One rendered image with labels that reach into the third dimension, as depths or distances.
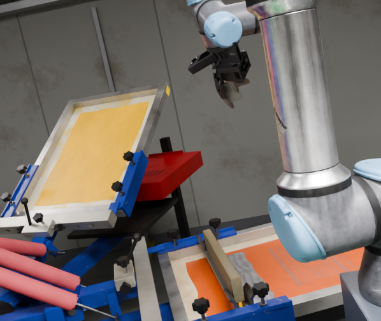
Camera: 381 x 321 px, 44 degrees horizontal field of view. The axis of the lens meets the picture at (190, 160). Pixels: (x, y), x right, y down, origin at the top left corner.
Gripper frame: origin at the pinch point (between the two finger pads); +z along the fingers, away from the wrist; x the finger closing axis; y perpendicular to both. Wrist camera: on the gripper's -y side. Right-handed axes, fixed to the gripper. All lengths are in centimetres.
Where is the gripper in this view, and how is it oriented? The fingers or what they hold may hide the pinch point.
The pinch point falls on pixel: (232, 98)
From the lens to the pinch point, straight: 137.8
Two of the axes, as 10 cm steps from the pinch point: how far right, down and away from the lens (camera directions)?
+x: 3.6, -7.5, 5.5
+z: 3.4, 6.6, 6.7
